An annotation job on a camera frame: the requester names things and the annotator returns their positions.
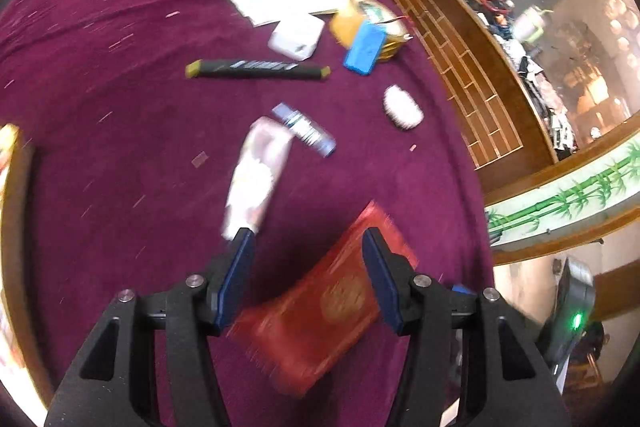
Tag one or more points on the blue battery pack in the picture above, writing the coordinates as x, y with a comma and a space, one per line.
365, 49

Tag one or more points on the cluttered wooden shelf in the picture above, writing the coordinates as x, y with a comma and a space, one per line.
510, 32

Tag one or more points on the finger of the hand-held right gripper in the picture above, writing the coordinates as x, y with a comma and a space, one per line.
463, 291

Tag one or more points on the small labelled tube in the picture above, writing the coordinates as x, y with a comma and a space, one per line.
305, 131

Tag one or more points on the yellow tape roll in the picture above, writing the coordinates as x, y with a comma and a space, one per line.
350, 19

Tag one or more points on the white fluffy ball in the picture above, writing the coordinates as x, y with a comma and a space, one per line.
402, 107

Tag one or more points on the black marker with yellow ends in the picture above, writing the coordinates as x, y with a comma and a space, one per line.
257, 69

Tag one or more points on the floral hand cream tube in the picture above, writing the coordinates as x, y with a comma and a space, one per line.
252, 177

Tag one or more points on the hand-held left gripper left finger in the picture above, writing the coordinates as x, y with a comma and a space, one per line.
235, 282

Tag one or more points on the white charger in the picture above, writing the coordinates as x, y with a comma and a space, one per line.
295, 37

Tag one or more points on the maroon tablecloth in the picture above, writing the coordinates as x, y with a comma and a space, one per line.
125, 132

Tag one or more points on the red wet wipes packet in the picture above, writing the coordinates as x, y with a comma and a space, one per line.
320, 307

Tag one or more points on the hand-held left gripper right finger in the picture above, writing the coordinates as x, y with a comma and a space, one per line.
382, 282

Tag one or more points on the wooden brick-pattern cabinet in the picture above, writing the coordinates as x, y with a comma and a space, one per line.
450, 37

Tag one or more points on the bamboo pattern panel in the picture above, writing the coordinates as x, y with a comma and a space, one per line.
565, 197

